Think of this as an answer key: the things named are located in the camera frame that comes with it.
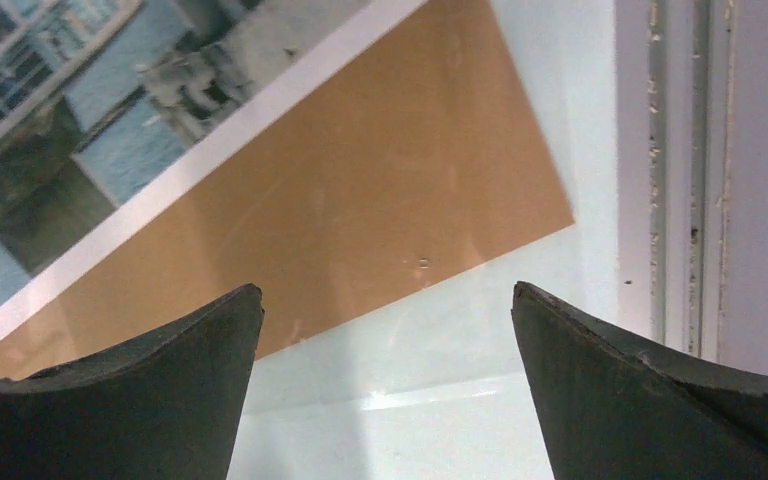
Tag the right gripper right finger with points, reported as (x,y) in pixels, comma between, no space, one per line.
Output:
(612,404)

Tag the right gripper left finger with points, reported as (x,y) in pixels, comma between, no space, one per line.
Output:
(165,404)

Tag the building and sky photo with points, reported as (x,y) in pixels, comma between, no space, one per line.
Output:
(111,110)

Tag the brown backing board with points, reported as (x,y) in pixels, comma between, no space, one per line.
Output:
(399,152)

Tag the right aluminium corner post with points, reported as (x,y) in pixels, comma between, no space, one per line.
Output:
(674,93)

